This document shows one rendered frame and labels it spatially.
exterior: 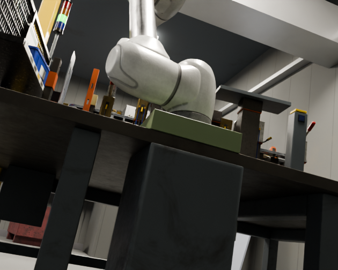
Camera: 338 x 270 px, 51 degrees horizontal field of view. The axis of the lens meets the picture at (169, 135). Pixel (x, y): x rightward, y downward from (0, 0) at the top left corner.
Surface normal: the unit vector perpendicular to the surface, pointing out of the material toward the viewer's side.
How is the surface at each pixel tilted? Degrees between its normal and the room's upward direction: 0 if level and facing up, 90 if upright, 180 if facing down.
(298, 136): 90
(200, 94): 91
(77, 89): 90
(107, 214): 90
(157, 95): 149
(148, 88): 140
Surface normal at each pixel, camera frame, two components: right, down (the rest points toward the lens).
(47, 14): 0.18, -0.26
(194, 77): 0.47, -0.32
